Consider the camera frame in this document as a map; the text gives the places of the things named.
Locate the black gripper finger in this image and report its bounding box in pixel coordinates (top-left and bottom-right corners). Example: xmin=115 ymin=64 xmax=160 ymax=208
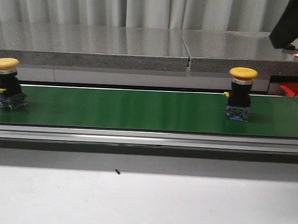
xmin=269 ymin=0 xmax=298 ymax=49

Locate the yellow mushroom push button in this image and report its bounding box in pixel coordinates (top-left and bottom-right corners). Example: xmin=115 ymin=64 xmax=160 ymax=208
xmin=224 ymin=67 xmax=258 ymax=121

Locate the black plug connector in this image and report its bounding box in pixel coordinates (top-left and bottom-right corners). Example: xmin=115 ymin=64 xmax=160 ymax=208
xmin=284 ymin=44 xmax=296 ymax=50

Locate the red plastic bin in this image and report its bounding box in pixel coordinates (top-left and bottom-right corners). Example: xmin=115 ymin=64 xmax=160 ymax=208
xmin=280 ymin=83 xmax=298 ymax=97

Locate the green conveyor belt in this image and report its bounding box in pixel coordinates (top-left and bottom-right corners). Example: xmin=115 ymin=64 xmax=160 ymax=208
xmin=0 ymin=85 xmax=298 ymax=138

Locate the grey stone counter slab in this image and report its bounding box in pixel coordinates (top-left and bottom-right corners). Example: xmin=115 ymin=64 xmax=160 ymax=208
xmin=0 ymin=21 xmax=189 ymax=72

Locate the grey pleated curtain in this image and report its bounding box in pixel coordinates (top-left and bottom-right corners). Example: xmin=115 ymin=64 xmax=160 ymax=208
xmin=0 ymin=0 xmax=288 ymax=32

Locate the aluminium conveyor side rail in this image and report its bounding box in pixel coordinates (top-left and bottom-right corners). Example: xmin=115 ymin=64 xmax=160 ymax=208
xmin=0 ymin=125 xmax=298 ymax=155

